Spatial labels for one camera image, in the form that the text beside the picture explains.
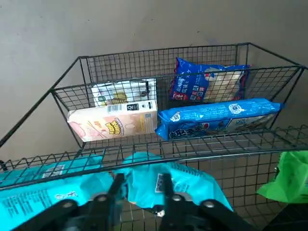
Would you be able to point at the teal chips packet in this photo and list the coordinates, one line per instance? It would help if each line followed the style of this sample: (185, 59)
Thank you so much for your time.
(36, 190)
(190, 185)

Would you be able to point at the dark blue cracker packet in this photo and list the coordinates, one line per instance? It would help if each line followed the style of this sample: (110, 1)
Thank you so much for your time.
(192, 84)

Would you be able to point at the green chips packet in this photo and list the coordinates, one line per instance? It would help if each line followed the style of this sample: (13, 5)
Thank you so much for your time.
(288, 178)

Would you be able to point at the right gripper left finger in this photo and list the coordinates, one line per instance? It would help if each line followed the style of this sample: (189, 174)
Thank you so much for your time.
(72, 216)

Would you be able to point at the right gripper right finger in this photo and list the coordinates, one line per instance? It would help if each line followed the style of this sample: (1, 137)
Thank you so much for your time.
(204, 216)

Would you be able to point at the pink snack box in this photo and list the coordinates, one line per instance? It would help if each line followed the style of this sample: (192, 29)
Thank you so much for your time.
(113, 122)

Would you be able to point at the light blue cookie packet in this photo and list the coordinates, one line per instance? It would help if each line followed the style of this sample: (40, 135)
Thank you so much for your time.
(216, 118)

